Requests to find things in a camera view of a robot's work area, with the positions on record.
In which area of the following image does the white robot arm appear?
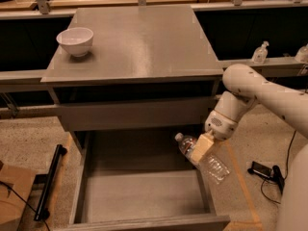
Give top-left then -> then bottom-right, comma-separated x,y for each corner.
191,64 -> 308,231

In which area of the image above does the brown cardboard box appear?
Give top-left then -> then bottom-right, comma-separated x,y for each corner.
0,162 -> 36,231

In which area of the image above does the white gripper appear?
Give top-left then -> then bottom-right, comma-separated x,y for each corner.
191,91 -> 257,164

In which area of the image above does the clear plastic water bottle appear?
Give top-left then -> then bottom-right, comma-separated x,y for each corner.
174,133 -> 230,184

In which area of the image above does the grey drawer cabinet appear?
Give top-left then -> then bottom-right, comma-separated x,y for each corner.
47,6 -> 219,149

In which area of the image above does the grey top drawer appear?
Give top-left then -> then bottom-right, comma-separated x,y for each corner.
58,97 -> 216,131

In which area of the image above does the black cable on floor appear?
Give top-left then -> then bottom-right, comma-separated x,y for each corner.
260,130 -> 297,206

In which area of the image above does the white ceramic bowl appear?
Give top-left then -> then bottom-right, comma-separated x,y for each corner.
56,27 -> 93,57

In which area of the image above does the black device on floor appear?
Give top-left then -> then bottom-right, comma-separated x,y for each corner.
247,161 -> 272,179

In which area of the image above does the open grey middle drawer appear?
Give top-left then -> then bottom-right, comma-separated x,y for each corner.
58,128 -> 230,231

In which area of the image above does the clear hand sanitizer bottle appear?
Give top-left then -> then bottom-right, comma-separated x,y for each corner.
251,41 -> 270,64

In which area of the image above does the grey metal rail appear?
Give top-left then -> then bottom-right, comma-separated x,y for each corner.
0,57 -> 308,92

